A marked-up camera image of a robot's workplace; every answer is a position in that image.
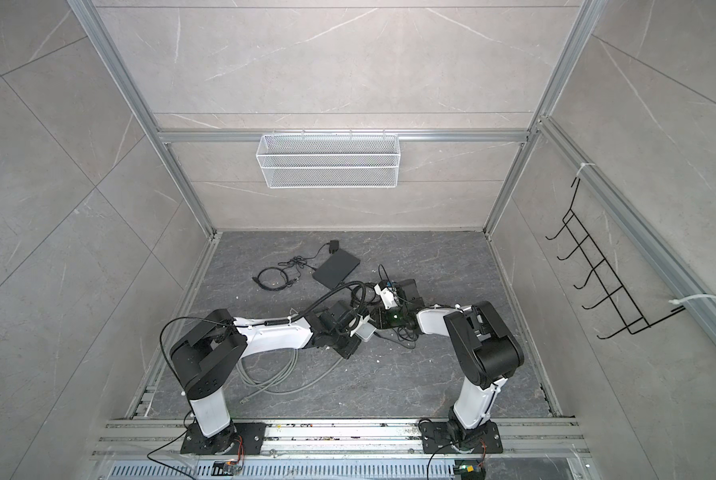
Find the white wire mesh basket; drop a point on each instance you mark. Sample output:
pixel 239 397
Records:
pixel 320 161

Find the black wire hook rack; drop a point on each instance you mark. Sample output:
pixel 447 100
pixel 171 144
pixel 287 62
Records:
pixel 631 318

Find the black power adapter with cord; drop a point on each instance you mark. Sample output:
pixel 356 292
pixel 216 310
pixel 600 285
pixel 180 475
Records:
pixel 303 262

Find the aluminium frame rail front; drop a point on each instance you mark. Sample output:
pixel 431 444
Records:
pixel 346 439

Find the white rectangular box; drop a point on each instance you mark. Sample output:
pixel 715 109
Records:
pixel 364 331

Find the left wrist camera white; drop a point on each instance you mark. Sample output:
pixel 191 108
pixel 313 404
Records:
pixel 359 321

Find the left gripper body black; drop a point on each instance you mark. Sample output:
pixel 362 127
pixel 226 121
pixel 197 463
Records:
pixel 349 343

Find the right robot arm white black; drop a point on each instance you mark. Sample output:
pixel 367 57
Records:
pixel 486 350

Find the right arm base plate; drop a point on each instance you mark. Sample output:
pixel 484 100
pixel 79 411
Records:
pixel 451 438

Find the dark grey network switch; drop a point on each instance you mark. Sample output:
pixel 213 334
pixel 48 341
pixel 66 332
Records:
pixel 336 269

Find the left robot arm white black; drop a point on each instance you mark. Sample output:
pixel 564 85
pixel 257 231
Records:
pixel 204 358

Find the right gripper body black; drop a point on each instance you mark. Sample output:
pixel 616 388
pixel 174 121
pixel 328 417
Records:
pixel 392 318

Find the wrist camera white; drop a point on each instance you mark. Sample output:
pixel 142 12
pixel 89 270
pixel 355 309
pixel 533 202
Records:
pixel 387 296
pixel 359 321

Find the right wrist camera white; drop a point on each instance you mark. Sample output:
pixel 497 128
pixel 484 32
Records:
pixel 387 296

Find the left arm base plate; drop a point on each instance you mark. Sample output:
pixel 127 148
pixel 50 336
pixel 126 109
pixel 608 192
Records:
pixel 250 438

